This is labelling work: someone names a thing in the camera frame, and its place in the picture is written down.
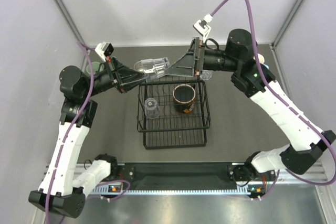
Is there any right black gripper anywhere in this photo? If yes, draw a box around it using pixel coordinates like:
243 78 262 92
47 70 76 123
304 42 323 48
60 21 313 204
164 38 239 79

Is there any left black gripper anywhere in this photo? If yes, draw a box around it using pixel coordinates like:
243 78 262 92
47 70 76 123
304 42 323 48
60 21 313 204
82 55 149 98

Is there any small clear glass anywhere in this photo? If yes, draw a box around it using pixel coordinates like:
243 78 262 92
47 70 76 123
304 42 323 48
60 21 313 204
144 98 160 119
141 57 170 82

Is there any red and black skull mug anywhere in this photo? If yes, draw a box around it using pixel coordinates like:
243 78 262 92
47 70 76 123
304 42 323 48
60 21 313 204
173 84 196 114

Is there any light blue ceramic mug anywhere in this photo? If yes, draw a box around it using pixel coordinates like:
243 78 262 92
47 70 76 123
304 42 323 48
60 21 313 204
258 54 269 69

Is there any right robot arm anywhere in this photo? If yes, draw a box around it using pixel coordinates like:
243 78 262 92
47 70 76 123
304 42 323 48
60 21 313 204
165 29 335 180

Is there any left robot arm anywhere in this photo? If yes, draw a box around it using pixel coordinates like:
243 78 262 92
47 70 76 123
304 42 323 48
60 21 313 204
28 57 147 223

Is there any small steel cup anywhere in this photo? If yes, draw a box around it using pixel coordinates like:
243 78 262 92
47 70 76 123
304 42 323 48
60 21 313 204
134 61 144 72

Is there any clear faceted glass tumbler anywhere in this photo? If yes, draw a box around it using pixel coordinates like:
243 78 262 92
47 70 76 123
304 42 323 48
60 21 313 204
200 70 214 81

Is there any mint green plastic cup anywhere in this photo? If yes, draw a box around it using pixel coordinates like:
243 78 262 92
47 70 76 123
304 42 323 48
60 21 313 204
86 61 101 76

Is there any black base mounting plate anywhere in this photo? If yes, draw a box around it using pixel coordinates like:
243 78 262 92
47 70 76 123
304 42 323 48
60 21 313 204
118 162 236 190

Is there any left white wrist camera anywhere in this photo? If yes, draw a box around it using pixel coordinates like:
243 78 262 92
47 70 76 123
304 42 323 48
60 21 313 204
95 41 114 62

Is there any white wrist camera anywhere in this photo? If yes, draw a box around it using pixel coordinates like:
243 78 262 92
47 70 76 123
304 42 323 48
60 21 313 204
193 14 213 42
95 41 114 62

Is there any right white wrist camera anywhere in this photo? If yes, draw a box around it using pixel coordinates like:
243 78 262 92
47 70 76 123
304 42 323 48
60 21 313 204
193 14 213 42

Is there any black wire dish rack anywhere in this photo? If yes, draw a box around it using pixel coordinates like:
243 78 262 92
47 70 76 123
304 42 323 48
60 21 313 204
136 77 211 150

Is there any slotted aluminium cable duct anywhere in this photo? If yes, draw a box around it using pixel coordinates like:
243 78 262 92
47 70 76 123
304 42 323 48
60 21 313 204
90 183 265 196

